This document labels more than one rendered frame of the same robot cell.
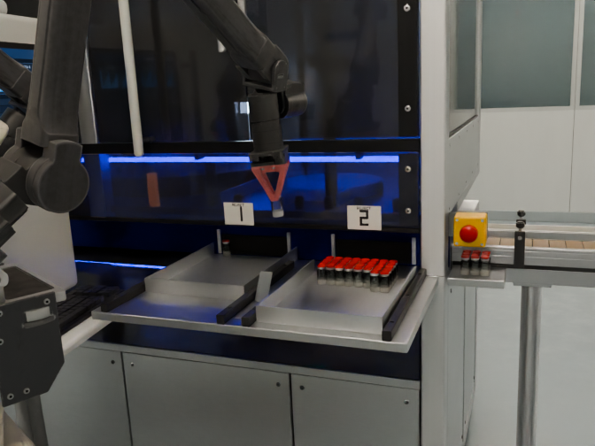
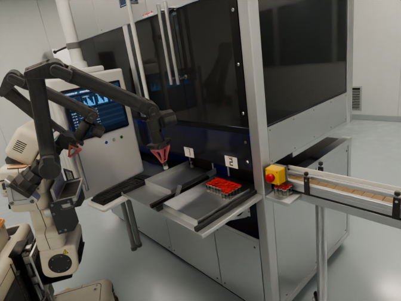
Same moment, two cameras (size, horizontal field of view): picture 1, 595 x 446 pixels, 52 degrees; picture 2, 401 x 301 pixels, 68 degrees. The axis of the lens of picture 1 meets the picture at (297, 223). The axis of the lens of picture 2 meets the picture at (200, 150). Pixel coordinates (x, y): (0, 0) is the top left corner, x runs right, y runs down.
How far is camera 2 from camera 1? 0.78 m
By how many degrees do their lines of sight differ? 29
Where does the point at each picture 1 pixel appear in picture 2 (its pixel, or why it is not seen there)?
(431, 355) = (262, 229)
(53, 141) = (43, 156)
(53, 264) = (130, 165)
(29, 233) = (117, 154)
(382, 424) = (246, 254)
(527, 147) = not seen: outside the picture
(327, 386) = (225, 231)
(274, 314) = (167, 208)
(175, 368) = not seen: hidden behind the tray
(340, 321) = (185, 217)
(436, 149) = (255, 134)
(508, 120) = not seen: outside the picture
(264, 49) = (141, 104)
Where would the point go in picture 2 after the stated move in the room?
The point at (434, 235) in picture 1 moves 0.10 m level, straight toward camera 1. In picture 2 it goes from (258, 175) to (247, 184)
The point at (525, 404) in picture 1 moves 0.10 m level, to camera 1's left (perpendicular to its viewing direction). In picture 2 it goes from (318, 261) to (298, 257)
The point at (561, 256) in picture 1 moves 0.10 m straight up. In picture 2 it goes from (327, 193) to (327, 172)
